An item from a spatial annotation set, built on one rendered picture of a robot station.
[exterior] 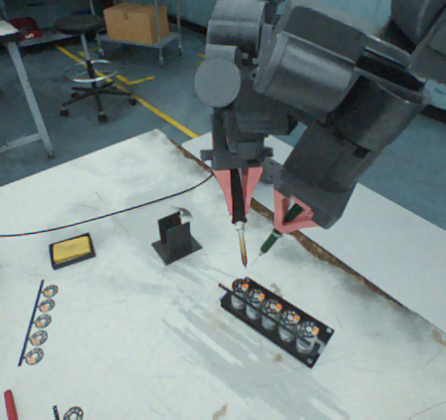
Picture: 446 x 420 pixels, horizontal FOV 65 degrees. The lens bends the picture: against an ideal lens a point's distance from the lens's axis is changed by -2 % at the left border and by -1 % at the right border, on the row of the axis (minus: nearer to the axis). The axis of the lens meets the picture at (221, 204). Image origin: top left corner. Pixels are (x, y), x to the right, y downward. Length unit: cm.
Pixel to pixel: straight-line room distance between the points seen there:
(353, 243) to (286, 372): 29
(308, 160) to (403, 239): 47
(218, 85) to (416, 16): 24
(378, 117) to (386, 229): 49
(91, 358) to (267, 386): 25
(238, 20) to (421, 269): 51
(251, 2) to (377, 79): 30
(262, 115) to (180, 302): 36
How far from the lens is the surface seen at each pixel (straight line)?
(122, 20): 386
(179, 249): 65
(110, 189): 83
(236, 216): 53
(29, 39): 458
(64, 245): 71
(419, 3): 27
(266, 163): 86
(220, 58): 44
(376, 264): 70
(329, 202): 33
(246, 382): 53
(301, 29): 27
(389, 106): 29
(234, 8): 55
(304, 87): 27
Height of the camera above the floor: 124
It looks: 41 degrees down
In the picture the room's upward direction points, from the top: straight up
